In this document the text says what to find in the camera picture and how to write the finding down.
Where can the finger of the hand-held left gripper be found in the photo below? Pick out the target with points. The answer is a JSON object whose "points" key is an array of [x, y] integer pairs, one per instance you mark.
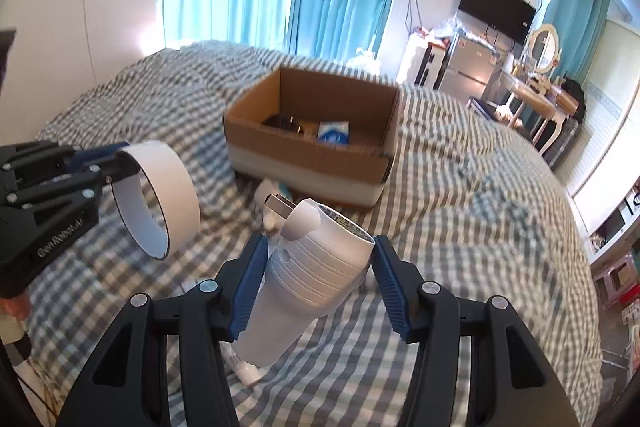
{"points": [[120, 169], [100, 153]]}

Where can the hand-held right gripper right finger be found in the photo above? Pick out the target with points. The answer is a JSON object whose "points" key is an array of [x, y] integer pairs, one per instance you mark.
{"points": [[392, 287]]}

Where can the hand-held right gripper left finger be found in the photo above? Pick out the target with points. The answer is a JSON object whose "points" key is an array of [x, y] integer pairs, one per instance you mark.
{"points": [[247, 287]]}

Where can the white tape roll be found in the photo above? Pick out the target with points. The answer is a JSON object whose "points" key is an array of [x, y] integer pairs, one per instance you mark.
{"points": [[175, 187]]}

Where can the white hair dryer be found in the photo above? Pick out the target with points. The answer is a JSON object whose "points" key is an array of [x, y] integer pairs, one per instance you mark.
{"points": [[310, 267]]}

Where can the cardboard box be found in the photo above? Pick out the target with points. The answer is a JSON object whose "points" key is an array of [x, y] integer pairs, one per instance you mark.
{"points": [[300, 157]]}

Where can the person's left hand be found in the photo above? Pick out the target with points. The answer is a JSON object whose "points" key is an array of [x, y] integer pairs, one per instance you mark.
{"points": [[12, 308]]}

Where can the grey checked blanket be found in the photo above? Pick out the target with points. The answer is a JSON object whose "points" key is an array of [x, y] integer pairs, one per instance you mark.
{"points": [[475, 232]]}

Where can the blue and white packet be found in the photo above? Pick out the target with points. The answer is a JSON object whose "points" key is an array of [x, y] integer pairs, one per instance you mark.
{"points": [[332, 134]]}

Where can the dark jar with blue label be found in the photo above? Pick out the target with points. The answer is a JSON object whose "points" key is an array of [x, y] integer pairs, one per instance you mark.
{"points": [[280, 123]]}

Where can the black padded bench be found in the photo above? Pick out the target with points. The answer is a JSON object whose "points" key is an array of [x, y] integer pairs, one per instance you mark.
{"points": [[482, 108]]}

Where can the grey suitcase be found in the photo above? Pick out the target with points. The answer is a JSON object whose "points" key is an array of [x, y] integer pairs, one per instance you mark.
{"points": [[562, 142]]}

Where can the white suitcase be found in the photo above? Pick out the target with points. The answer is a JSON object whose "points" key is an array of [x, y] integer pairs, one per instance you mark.
{"points": [[415, 62]]}

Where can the white plastic bag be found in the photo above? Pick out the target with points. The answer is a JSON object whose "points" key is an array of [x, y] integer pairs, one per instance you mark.
{"points": [[365, 61]]}

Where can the pink plastic stool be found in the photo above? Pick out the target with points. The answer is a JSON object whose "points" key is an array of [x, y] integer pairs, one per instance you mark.
{"points": [[620, 277]]}

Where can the silver small fridge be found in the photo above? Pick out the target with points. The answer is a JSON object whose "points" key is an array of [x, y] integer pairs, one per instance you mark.
{"points": [[465, 67]]}

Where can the round wooden stool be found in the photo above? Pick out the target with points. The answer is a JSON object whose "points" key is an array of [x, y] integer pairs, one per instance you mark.
{"points": [[530, 96]]}

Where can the white dressing table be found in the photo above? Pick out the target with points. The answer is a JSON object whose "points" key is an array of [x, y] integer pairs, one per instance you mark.
{"points": [[557, 107]]}

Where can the black bag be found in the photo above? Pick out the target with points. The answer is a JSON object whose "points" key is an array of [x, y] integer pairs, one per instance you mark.
{"points": [[574, 99]]}

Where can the clear plastic bag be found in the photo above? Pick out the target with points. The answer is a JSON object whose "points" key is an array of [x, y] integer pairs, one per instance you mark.
{"points": [[452, 28]]}

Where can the white oval mirror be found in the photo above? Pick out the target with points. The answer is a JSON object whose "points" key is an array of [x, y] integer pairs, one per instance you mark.
{"points": [[542, 47]]}

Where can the narrow teal curtain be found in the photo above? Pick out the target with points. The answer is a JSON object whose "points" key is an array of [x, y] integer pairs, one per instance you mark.
{"points": [[575, 7]]}

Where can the black wall television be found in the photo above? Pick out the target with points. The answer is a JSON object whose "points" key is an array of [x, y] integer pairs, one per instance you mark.
{"points": [[495, 7]]}

